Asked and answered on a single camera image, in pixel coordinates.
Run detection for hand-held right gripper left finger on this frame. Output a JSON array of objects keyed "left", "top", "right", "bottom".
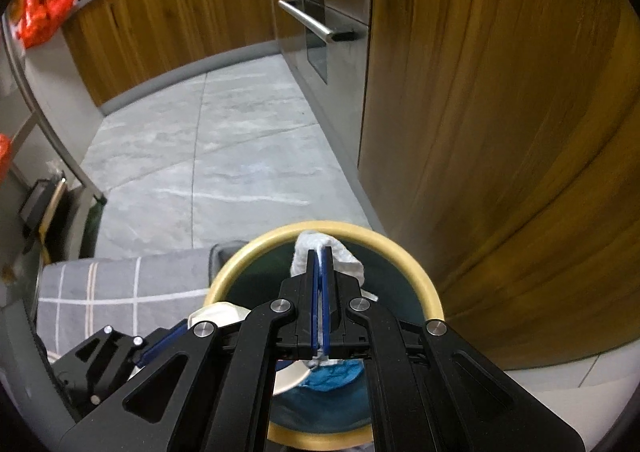
[{"left": 57, "top": 247, "right": 322, "bottom": 452}]

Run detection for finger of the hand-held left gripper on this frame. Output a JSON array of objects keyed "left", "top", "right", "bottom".
[{"left": 51, "top": 319, "right": 191, "bottom": 426}]

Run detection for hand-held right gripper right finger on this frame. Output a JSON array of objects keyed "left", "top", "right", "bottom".
[{"left": 321, "top": 245, "right": 587, "bottom": 452}]

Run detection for white tissue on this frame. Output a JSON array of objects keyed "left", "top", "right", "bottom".
[{"left": 289, "top": 230, "right": 367, "bottom": 289}]

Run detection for red printed paper cup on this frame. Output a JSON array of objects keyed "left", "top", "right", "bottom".
[{"left": 187, "top": 301, "right": 313, "bottom": 398}]

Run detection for blue face mask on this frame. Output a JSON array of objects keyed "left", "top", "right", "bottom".
[{"left": 300, "top": 359, "right": 363, "bottom": 393}]

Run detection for teal bin with yellow rim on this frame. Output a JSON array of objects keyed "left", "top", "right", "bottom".
[{"left": 204, "top": 219, "right": 446, "bottom": 448}]

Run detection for grey checked mat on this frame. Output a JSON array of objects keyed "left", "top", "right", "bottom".
[{"left": 37, "top": 249, "right": 213, "bottom": 358}]

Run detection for dark green cloth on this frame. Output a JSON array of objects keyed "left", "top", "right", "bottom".
[{"left": 85, "top": 195, "right": 108, "bottom": 258}]

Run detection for black tray with wooden edge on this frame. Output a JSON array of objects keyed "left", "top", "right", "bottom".
[{"left": 17, "top": 175, "right": 68, "bottom": 239}]

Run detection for grey metal shelf rack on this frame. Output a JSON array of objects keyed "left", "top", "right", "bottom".
[{"left": 0, "top": 17, "right": 108, "bottom": 265}]

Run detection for tall wooden cabinet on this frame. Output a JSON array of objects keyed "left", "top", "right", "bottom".
[{"left": 357, "top": 0, "right": 640, "bottom": 373}]

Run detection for orange plastic bag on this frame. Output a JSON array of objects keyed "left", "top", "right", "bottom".
[
  {"left": 16, "top": 0, "right": 78, "bottom": 49},
  {"left": 0, "top": 132, "right": 13, "bottom": 183}
]

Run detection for low wooden cabinets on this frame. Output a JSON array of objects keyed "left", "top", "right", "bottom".
[{"left": 61, "top": 0, "right": 282, "bottom": 107}]

